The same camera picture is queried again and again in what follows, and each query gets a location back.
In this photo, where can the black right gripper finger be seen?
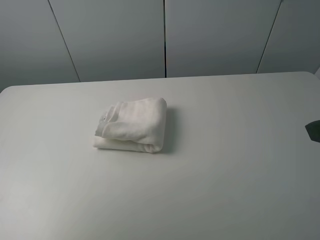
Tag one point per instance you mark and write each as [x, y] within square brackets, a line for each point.
[313, 130]

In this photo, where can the white towel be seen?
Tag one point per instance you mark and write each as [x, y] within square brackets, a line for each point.
[133, 126]

